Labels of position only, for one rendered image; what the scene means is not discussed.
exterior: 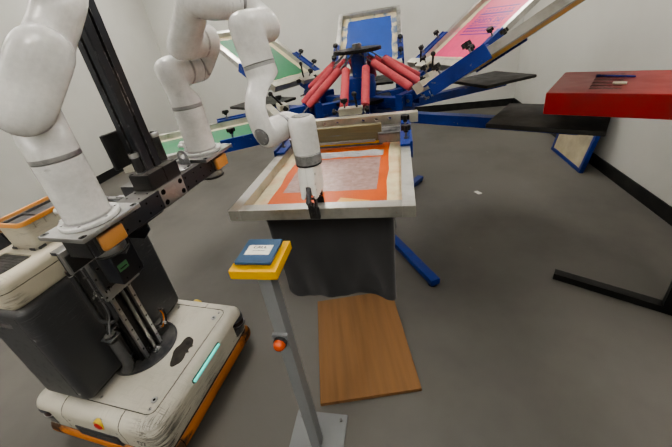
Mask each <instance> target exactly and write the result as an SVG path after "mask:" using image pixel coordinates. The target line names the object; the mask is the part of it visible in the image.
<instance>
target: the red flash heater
mask: <svg viewBox="0 0 672 447"><path fill-rule="evenodd" d="M596 75H636V77H596ZM613 81H627V84H624V85H613V84H612V83H613ZM543 114H550V115H573V116H595V117H618V118H640V119H663V120H672V70H638V71H595V72H565V73H564V74H563V75H562V77H561V78H560V79H559V80H558V81H557V82H556V83H555V84H554V85H553V86H552V87H551V89H550V90H549V91H548V92H547V93H546V97H545V103H544V109H543Z"/></svg>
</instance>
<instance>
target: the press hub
mask: <svg viewBox="0 0 672 447"><path fill-rule="evenodd" d="M379 49H381V45H368V46H361V43H354V44H352V48H347V49H341V50H337V51H334V52H333V55H334V56H341V55H352V54H353V56H352V57H351V64H352V74H353V75H352V76H350V79H349V99H350V100H349V101H348V103H352V102H354V97H353V96H352V95H351V93H352V92H353V91H355V92H356V93H357V95H356V100H358V99H361V80H362V66H363V65H365V58H364V57H363V56H361V55H360V54H359V53H361V54H362V55H364V56H365V54H364V53H365V52H371V51H376V50H379ZM379 91H382V90H376V86H375V75H374V74H371V73H370V114H372V111H374V110H376V109H377V107H373V106H371V105H374V104H378V103H382V102H384V99H383V98H371V97H373V96H375V95H381V96H391V93H390V92H385V93H381V94H376V92H379Z"/></svg>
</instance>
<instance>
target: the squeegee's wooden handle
mask: <svg viewBox="0 0 672 447"><path fill-rule="evenodd" d="M317 132H318V139H319V143H323V142H336V141H349V140H363V139H375V141H377V140H379V139H378V132H382V125H381V122H379V123H367V124H356V125H344V126H332V127H320V128H317Z"/></svg>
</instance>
